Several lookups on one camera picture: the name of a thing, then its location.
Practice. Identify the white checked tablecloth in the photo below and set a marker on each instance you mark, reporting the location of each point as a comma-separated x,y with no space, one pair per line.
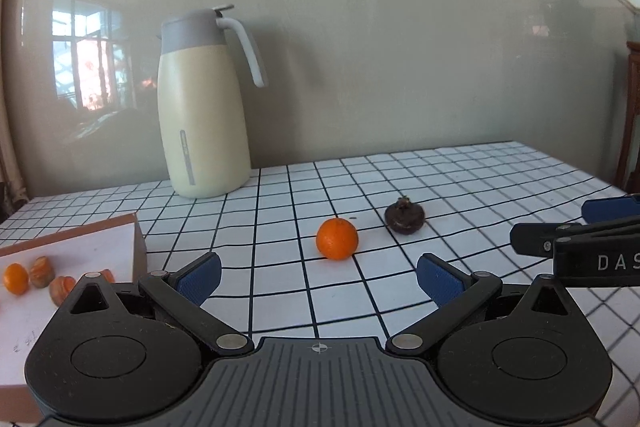
539,354

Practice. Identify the carrot piece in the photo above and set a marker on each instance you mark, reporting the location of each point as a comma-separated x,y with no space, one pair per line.
60,288

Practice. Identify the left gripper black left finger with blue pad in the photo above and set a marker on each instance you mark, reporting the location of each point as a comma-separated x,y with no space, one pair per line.
180,295

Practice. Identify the cream thermos jug grey lid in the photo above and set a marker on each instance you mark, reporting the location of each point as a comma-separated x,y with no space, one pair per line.
200,109

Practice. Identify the dark wooden side table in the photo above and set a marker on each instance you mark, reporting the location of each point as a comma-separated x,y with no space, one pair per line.
629,181

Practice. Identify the beige curtain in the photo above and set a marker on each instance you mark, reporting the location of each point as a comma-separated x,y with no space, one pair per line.
13,188

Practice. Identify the carrot chunk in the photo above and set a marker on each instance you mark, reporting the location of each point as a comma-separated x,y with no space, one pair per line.
108,275

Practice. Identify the round orange tangerine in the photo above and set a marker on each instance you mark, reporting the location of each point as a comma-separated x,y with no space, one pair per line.
337,239

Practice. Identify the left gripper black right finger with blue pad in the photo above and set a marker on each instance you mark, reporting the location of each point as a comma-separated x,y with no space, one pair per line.
458,297

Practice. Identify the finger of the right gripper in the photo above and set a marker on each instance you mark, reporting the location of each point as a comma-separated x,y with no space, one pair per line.
536,239
613,208

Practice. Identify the small tangerine in tray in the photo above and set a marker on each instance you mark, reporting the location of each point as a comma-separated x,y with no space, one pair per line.
16,279

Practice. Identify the dark mangosteen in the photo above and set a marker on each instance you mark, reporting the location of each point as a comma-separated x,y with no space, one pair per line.
404,217

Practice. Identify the brownish fruit in tray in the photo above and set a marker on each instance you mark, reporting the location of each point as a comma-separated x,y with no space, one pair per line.
41,272

